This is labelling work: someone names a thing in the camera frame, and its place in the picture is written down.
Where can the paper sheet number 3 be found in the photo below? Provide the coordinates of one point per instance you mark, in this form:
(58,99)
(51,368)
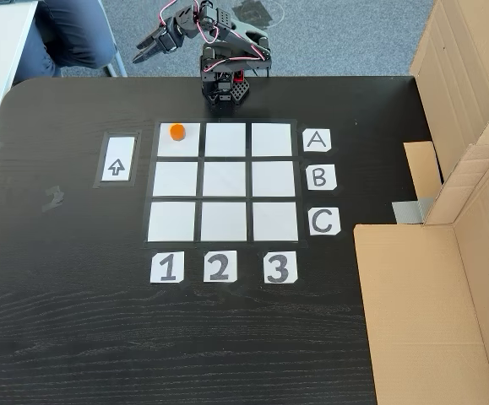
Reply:
(280,267)

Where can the grey metal leg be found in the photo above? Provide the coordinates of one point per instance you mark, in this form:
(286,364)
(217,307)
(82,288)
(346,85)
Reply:
(116,63)

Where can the round orange token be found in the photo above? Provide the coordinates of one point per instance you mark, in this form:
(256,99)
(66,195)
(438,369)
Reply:
(177,131)

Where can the person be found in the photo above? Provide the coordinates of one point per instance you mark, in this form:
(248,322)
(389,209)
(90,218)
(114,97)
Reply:
(71,34)

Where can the paper sheet letter C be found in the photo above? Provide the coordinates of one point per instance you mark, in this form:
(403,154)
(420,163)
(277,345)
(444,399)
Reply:
(324,221)

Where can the paper sheet number 1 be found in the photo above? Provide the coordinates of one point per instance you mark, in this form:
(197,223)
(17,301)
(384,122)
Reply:
(167,267)

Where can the white nine-square grid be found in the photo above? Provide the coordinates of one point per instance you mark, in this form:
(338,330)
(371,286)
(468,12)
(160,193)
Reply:
(224,179)

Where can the brown cardboard wall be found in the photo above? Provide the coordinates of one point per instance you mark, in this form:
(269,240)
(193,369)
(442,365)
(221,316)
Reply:
(421,316)
(463,63)

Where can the paper sheet letter B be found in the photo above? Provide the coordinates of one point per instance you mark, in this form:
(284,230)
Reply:
(321,177)

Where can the clear tape scraps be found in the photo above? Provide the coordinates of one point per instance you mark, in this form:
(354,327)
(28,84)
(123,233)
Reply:
(53,199)

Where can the paper sheet number 2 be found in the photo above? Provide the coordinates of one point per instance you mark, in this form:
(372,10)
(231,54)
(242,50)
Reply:
(220,266)

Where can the black floor tape patch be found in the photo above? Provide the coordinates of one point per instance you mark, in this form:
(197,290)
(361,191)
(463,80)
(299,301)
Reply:
(256,12)

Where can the paper sheet letter A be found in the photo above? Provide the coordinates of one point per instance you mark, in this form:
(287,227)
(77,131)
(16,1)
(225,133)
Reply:
(317,141)

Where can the white paper sheet with arrow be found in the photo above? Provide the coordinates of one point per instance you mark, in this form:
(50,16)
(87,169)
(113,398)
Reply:
(117,158)

